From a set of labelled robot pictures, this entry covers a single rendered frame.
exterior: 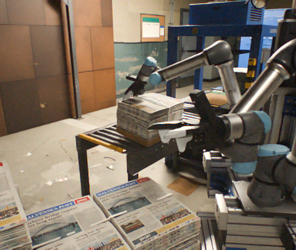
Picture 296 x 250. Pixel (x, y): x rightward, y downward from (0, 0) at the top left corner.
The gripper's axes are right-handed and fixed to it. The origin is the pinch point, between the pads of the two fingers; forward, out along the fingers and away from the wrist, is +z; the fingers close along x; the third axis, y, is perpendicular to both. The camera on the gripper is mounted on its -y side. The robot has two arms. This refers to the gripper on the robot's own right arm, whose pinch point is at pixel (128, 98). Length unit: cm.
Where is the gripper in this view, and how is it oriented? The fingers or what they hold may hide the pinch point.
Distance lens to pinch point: 191.2
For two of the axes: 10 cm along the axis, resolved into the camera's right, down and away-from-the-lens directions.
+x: 6.5, -2.4, 7.2
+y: 6.2, 7.1, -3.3
